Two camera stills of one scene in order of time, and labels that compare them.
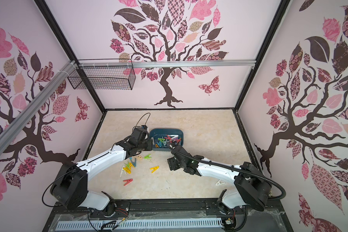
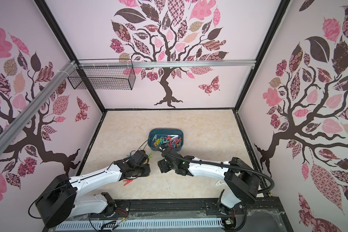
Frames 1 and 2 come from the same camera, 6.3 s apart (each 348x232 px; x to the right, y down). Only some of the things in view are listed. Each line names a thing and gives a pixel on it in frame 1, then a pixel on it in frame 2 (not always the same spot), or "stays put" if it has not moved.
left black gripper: [150, 148] → [147, 173]
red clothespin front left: [128, 181] stays put
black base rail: [175, 209] stays put
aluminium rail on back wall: [151, 63] stays put
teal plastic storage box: [161, 137] stays put
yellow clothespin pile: [154, 169] → [156, 143]
